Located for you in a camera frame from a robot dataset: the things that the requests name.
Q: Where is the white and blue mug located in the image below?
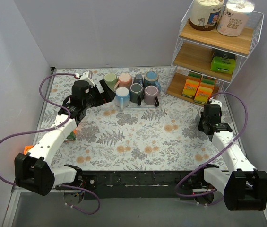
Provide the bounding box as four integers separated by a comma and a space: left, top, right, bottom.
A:
115, 87, 130, 110

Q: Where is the dark grey mug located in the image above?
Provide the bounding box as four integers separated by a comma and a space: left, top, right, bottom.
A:
129, 83, 144, 105

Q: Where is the lilac mug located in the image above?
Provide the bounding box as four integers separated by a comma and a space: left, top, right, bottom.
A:
144, 85, 159, 107

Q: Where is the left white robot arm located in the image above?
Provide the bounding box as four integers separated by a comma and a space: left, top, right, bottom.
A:
15, 80, 116, 196

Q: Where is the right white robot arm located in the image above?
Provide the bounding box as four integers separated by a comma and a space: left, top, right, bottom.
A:
196, 99, 267, 211

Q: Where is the green mug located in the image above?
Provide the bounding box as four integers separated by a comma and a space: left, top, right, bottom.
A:
104, 73, 118, 91

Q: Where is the pink mug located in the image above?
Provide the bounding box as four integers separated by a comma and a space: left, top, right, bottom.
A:
114, 73, 132, 91

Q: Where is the small dark grey-blue mug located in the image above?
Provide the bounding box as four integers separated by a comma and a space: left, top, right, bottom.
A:
133, 74, 144, 86

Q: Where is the blue glazed mug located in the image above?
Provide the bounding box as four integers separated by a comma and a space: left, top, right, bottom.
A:
144, 71, 161, 92

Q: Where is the shelf sponge pack front right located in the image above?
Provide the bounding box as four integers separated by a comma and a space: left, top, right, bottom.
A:
194, 86, 213, 104

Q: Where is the shelf sponge pack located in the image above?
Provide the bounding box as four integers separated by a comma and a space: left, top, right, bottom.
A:
201, 76, 216, 88
194, 86, 213, 104
188, 71, 202, 83
182, 79, 199, 98

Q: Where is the shelf sponge pack back right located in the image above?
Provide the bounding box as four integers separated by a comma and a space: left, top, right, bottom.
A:
201, 76, 216, 88

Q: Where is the shelf sponge pack front left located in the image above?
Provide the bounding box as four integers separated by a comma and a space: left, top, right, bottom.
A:
182, 79, 199, 98

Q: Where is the yellow orange sponge pack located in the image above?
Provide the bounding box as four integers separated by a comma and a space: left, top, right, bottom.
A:
65, 130, 77, 142

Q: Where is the shelf sponge pack back left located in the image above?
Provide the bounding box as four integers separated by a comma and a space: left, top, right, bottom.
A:
188, 71, 202, 83

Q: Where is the green tissue pack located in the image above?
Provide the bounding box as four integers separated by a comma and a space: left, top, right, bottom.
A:
210, 56, 236, 74

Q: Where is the pink toilet paper roll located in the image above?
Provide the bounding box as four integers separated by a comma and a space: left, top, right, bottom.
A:
217, 0, 255, 37

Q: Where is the brown toilet paper roll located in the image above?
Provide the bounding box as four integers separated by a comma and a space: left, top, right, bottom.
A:
189, 0, 224, 31

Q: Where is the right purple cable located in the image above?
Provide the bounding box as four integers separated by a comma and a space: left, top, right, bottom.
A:
173, 91, 249, 206

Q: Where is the white wire wooden shelf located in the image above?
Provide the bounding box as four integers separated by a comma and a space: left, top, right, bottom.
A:
165, 5, 264, 103

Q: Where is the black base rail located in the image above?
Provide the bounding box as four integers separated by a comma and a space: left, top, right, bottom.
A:
52, 169, 228, 206

